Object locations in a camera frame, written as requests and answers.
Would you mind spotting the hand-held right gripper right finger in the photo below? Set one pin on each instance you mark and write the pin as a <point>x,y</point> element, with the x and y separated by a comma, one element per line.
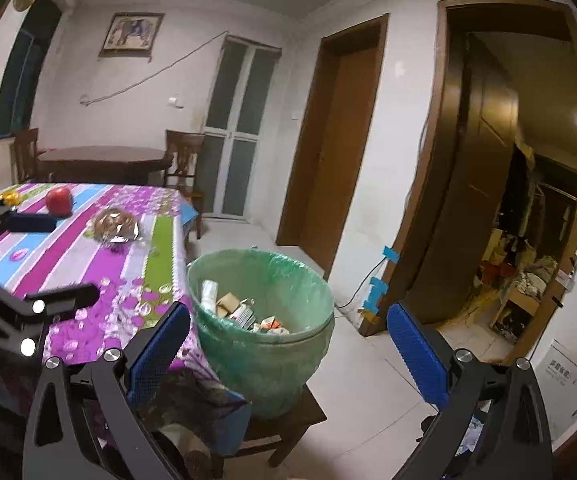
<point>416,355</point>

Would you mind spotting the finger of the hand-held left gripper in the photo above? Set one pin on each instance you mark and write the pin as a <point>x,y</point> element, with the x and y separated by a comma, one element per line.
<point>68,297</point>
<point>31,222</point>

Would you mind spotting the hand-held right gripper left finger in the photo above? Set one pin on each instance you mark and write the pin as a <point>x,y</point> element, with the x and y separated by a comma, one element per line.
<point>158,355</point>

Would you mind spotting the white tissue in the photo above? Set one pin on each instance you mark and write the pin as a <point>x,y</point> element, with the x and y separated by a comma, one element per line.
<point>209,294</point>

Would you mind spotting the tan cardboard block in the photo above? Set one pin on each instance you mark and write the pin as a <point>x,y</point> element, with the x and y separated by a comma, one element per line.
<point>228,305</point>

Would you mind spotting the white medicine box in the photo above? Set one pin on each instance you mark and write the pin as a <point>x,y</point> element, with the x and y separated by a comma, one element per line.
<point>243,316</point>

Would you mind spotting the green lined trash bin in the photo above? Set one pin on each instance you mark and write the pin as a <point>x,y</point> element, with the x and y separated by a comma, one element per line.
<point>268,365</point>

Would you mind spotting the orange printed packet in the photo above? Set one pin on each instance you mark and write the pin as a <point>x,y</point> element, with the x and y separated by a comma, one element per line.
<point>271,325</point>

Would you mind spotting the yellow snack packet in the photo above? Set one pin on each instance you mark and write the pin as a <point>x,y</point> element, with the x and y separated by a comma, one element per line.
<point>9,198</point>

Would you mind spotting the red apple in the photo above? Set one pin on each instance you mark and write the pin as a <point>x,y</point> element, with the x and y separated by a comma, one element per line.
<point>58,201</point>

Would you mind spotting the floral striped tablecloth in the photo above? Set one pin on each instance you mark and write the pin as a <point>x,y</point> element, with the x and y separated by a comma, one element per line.
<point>93,265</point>

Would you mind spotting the dark wooden chair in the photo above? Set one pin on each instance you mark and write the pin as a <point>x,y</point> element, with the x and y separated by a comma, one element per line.
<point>183,160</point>
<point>24,155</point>

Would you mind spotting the blue tape strip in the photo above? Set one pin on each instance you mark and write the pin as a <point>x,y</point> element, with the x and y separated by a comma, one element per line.
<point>391,254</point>
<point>376,295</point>

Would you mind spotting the bread in plastic bag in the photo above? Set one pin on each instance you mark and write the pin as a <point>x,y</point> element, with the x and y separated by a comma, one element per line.
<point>116,225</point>

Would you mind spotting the dark wooden table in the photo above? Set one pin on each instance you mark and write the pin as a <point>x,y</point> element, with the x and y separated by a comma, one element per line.
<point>103,157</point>

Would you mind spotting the cluttered wooden bed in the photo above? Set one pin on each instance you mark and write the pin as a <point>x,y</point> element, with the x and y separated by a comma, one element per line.
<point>518,305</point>

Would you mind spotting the dark wooden stool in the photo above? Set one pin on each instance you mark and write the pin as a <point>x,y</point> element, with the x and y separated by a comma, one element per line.
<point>288,425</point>

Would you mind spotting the dark window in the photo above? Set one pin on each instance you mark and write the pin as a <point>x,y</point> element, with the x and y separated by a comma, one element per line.
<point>26,70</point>

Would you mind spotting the white cardboard box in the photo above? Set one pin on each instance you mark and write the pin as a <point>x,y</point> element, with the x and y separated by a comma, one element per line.
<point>568,380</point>

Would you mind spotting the open dark wooden door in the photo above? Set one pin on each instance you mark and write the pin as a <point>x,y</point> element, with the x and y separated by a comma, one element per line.
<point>468,185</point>

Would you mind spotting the closed wooden door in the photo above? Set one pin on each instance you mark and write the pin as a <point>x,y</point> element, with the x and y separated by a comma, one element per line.
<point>338,150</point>

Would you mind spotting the frosted glass double door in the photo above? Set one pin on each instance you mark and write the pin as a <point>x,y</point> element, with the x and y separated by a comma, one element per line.
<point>241,125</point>

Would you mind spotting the white wall switch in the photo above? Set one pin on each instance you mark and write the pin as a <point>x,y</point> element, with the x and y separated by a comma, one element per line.
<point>176,102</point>

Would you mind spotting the framed wall picture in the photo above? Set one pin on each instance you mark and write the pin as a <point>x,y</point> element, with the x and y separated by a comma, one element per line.
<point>131,35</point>

